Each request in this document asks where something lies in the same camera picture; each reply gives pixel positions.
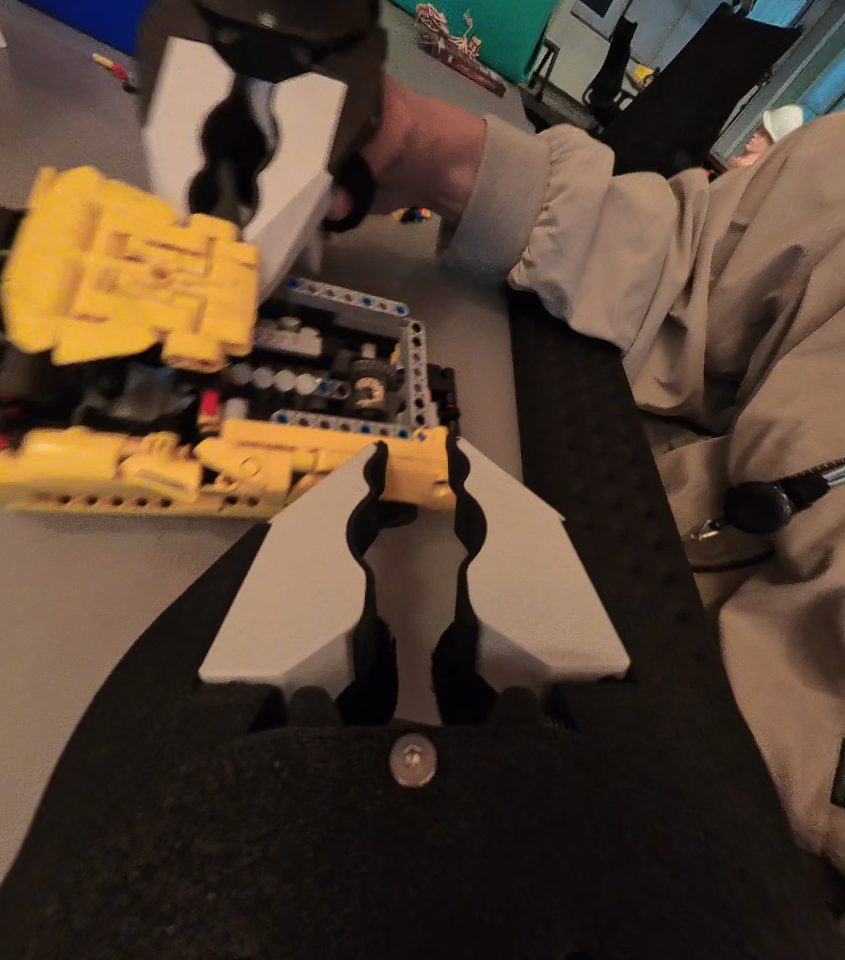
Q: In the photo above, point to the person's right forearm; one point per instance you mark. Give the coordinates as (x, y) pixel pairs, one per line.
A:
(603, 240)

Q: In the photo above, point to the grey desk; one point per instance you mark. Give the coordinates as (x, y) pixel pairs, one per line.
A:
(33, 630)

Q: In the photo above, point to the black dotted desk mat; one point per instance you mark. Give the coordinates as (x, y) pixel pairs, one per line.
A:
(588, 450)

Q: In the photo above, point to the blue plastic bin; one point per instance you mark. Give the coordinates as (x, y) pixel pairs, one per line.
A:
(93, 18)

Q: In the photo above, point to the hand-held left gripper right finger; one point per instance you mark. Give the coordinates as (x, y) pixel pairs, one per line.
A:
(543, 600)

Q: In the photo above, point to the black office chair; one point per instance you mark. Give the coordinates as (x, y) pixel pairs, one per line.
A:
(693, 83)

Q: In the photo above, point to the yellow toy car chassis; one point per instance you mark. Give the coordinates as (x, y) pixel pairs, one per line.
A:
(138, 270)

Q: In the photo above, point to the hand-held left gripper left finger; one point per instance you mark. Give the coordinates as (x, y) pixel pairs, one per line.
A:
(288, 600)

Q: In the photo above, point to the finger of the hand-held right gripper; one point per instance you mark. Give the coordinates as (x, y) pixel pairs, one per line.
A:
(171, 120)
(303, 165)

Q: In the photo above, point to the person's right hand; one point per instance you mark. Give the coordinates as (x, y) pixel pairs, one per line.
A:
(423, 150)

